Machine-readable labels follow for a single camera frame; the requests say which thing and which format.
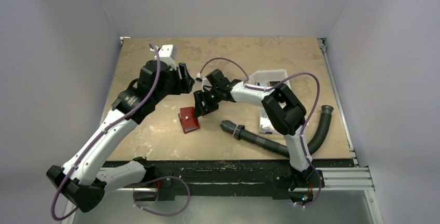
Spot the red leather card holder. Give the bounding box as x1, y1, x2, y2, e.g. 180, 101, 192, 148
178, 107, 200, 134

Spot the white plastic tray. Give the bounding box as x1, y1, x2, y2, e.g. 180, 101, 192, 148
244, 69, 292, 91

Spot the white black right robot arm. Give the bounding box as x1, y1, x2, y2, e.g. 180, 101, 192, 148
194, 69, 314, 186

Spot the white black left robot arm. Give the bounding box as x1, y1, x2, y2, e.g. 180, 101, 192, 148
46, 60, 195, 213

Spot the clear plastic screw box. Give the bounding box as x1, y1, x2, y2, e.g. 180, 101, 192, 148
259, 108, 276, 134

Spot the black corrugated hose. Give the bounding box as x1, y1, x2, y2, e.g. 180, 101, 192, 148
219, 105, 335, 158

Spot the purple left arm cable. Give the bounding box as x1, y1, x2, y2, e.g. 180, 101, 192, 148
50, 43, 191, 221

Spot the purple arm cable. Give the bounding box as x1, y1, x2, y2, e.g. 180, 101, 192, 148
50, 43, 191, 221
196, 57, 324, 209

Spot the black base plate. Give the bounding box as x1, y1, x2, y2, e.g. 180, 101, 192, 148
121, 160, 325, 201

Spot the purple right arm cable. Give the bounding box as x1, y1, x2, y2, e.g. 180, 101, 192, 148
196, 57, 324, 209

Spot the aluminium frame rail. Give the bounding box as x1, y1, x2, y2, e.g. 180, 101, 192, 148
116, 165, 373, 189

